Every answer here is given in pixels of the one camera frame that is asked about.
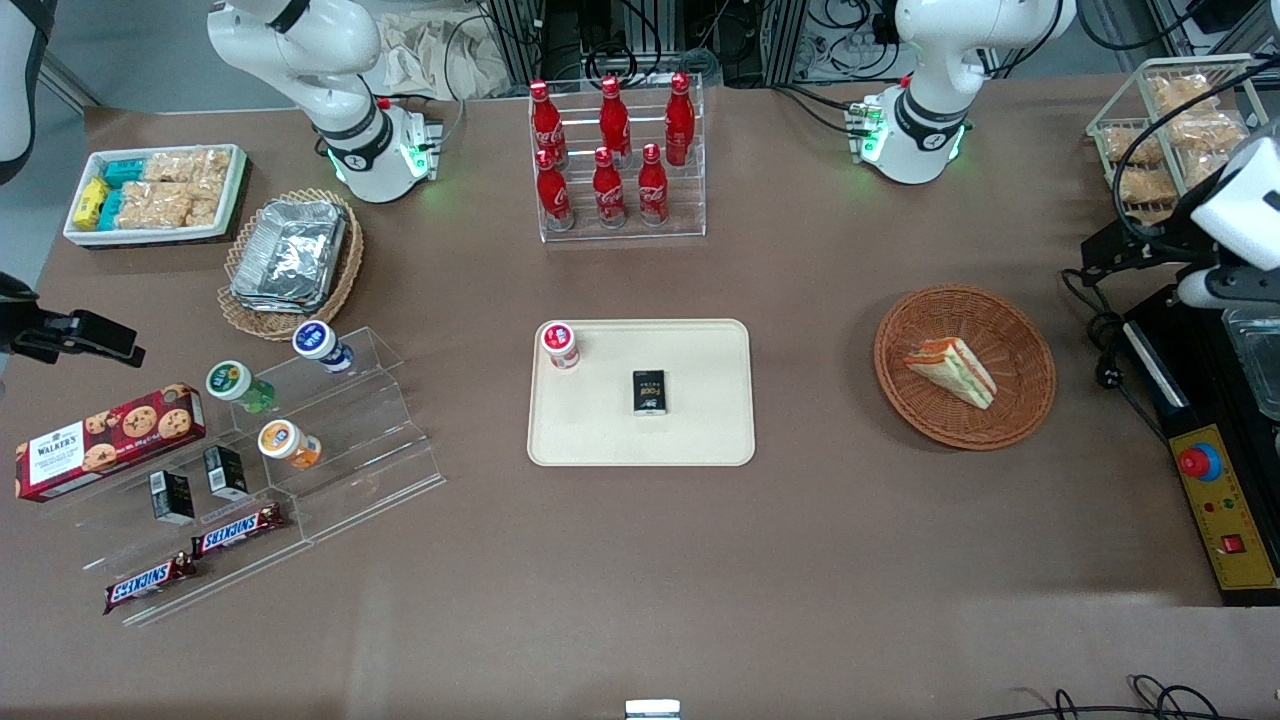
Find red emergency stop button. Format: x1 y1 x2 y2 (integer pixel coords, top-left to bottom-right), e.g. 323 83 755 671
1176 441 1224 484

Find clear acrylic bottle rack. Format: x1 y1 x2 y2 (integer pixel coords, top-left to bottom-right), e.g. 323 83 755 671
527 74 708 244

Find yellow control panel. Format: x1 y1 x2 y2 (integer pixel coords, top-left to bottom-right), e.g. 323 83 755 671
1169 424 1280 593

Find red cola bottle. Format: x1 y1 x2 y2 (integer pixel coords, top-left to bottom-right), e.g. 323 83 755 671
664 71 698 168
528 80 568 167
636 143 671 228
598 75 634 161
535 148 576 232
591 146 628 230

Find orange gum bottle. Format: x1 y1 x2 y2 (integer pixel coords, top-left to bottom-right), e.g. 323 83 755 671
257 419 324 472

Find blue gum bottle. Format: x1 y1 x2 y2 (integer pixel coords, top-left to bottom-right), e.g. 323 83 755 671
292 320 356 376

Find triangular sandwich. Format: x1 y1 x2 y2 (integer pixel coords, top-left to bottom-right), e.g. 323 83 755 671
903 336 999 411

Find black power cable with plug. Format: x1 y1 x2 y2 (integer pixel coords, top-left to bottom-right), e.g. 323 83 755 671
1060 266 1173 443

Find oval wicker basket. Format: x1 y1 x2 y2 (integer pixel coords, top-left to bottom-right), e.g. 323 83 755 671
217 188 365 343

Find white rectangular snack tray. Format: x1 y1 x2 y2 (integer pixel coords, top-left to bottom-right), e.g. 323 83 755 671
62 144 249 248

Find small black box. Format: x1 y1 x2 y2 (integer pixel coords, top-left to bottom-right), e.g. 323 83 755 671
149 471 196 527
631 369 671 417
202 445 250 502

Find green gum bottle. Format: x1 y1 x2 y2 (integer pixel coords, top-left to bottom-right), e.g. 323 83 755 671
205 360 277 415

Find silver foil packet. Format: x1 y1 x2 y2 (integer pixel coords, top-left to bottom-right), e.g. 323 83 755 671
229 199 350 316

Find red Walkers cookie box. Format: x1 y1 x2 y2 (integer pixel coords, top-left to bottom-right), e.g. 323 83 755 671
14 382 208 504

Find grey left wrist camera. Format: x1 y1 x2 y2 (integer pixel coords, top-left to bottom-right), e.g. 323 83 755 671
1177 264 1280 312

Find Snickers chocolate bar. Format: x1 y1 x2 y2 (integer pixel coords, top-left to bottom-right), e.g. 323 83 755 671
190 502 286 559
103 551 198 616

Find black cable loops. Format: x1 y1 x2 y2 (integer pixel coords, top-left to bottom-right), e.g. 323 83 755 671
972 674 1229 720

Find white wire basket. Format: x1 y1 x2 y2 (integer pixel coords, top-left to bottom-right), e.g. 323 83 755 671
1085 53 1273 226

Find beige plastic tray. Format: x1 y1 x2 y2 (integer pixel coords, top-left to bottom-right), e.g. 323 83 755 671
526 318 757 469

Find black appliance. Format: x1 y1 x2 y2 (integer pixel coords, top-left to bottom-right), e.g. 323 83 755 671
1121 284 1280 608

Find clear acrylic step display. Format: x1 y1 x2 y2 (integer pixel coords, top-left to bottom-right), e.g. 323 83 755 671
70 325 447 629

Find aluminium frame rack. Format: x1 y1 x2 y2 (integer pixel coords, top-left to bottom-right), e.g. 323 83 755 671
478 0 813 89

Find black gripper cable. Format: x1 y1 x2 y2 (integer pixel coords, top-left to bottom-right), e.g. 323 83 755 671
1111 55 1280 251

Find red gum bottle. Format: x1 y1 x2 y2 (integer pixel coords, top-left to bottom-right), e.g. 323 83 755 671
540 320 582 373

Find black base cables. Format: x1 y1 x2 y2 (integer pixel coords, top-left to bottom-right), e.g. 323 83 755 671
768 82 873 138

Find yellow snack pack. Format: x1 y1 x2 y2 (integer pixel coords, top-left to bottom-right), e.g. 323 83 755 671
71 177 112 232

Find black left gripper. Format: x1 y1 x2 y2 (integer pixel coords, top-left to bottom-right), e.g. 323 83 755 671
1080 196 1227 285

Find round wicker basket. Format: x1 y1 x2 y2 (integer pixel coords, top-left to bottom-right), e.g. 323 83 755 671
873 284 1058 452

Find crumpled beige bag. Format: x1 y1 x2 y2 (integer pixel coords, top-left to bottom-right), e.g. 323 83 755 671
372 8 513 102

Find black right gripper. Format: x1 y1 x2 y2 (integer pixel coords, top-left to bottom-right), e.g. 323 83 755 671
0 272 147 368

